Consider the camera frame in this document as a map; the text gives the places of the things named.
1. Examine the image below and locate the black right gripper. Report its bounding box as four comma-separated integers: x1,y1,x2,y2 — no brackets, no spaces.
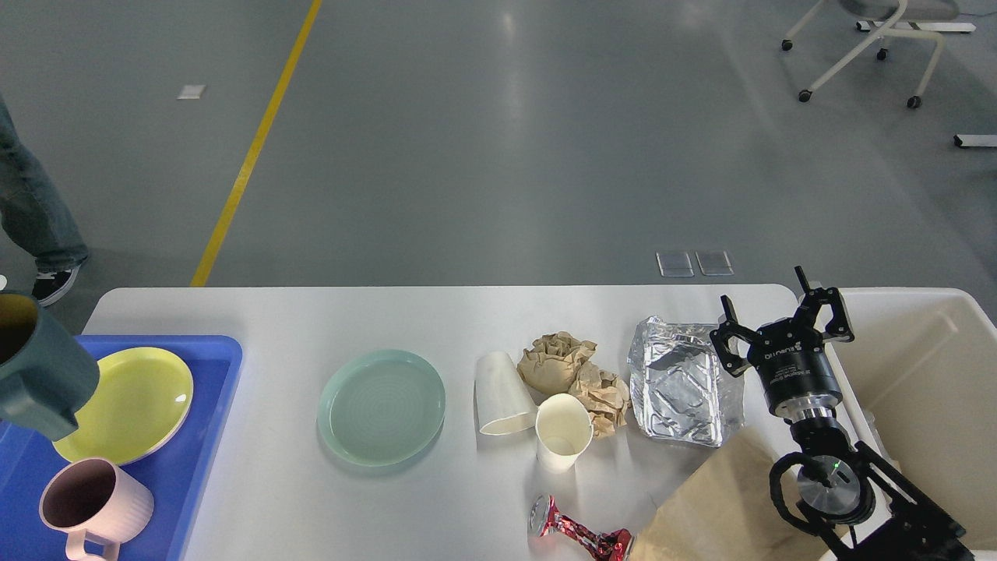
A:
709,265,855,418

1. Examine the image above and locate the pink mug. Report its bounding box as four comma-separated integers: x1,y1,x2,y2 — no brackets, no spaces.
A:
38,457,154,560

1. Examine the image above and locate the dark teal mug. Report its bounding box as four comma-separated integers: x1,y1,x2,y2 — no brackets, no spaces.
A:
1,291,100,441

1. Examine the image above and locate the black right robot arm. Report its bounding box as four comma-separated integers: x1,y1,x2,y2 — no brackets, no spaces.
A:
710,266,974,560

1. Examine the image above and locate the right floor outlet cover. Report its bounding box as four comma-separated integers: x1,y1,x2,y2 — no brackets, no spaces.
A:
696,251,735,277

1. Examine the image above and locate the floor outlet cover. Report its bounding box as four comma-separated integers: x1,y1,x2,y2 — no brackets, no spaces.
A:
656,251,696,278
696,251,735,277

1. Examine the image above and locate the aluminium foil tray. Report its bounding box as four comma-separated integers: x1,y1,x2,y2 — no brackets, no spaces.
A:
627,316,745,448

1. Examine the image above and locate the left floor outlet cover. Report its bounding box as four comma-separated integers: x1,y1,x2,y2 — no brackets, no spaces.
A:
656,251,696,278

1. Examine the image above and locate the beige plastic bin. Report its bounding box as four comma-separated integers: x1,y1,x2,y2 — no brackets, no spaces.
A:
832,288,996,560

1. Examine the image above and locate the brown paper bag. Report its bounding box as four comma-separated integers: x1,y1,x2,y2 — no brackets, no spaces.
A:
628,429,827,560

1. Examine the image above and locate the crumpled brown paper ball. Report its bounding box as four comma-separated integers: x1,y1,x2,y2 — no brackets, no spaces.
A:
516,331,597,395

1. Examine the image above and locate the upright white paper cup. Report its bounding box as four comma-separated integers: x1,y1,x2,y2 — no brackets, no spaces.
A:
534,393,594,473

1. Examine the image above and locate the white table foot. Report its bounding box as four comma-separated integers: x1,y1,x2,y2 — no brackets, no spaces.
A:
953,132,997,149

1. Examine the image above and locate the crushed red can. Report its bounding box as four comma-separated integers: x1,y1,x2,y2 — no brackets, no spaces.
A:
527,494,633,560

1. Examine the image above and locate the tipped white paper cup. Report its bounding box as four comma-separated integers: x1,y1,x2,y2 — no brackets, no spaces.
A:
474,351,537,436

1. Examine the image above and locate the white office chair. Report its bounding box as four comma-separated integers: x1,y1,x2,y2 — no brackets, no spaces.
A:
798,1,976,110

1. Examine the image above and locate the light green plate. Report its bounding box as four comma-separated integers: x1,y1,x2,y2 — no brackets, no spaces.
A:
316,349,446,468

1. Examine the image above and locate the blue plastic tray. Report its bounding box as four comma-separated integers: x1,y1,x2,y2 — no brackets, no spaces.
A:
1,335,242,560

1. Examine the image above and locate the yellow plate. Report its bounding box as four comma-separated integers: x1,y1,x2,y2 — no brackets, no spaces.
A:
53,347,195,465

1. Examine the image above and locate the person in jeans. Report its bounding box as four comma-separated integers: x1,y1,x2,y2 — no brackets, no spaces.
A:
1,101,90,308

